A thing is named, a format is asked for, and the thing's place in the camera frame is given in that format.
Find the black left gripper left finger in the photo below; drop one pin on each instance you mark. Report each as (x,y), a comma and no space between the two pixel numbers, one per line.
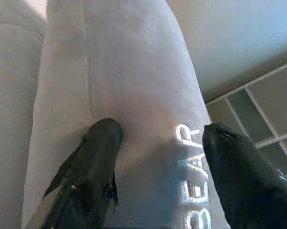
(91,167)

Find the grey pillow with white lettering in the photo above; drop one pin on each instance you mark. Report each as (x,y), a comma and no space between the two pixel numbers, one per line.
(134,71)

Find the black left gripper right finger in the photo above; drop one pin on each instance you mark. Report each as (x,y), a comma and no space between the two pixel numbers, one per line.
(238,176)

